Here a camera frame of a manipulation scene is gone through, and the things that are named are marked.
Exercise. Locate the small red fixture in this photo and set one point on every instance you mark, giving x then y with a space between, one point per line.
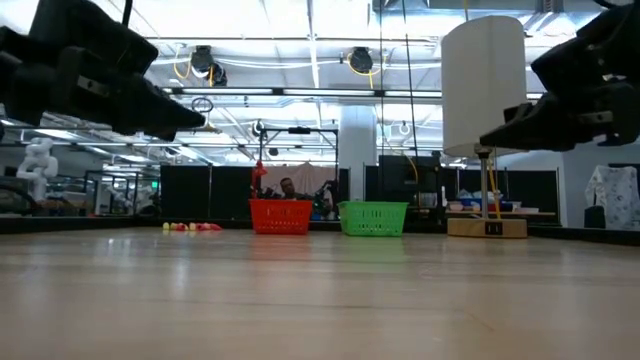
259 171

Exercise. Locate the blue plastic bin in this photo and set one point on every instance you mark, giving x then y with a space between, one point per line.
475 202

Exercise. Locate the black partition panel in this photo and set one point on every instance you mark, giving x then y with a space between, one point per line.
190 192
530 192

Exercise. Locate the beige hanging cloth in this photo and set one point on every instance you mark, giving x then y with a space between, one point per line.
305 172

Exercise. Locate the white shade wooden base lamp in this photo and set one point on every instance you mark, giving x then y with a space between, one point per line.
482 85

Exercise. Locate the person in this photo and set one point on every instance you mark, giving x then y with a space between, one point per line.
287 187

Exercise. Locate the long ceiling strip light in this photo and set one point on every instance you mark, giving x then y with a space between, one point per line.
230 91

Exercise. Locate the green plastic basket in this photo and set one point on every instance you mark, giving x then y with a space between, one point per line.
372 218

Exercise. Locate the thin black vertical pole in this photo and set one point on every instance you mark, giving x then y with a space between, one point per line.
381 100

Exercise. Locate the black bin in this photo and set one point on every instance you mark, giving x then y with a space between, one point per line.
595 217

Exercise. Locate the red foam earplug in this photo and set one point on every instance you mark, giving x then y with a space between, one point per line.
181 227
202 226
215 226

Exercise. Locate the black metal table frame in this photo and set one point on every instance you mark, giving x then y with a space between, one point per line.
100 223

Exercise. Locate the black background rig frame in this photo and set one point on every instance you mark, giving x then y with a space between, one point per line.
300 130

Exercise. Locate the white building column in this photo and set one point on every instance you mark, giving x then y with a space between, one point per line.
357 150

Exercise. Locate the small white robot arm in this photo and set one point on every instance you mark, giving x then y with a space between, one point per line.
120 194

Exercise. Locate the red plastic basket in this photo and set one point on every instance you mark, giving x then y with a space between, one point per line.
280 217

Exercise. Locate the white patterned cloth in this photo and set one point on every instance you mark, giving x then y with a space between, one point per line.
617 195

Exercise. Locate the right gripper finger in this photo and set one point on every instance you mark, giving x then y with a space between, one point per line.
540 130
520 110

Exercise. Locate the large white robot arm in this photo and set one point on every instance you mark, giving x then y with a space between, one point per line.
39 167

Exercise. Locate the small black robot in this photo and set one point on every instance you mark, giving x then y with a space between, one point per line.
322 206

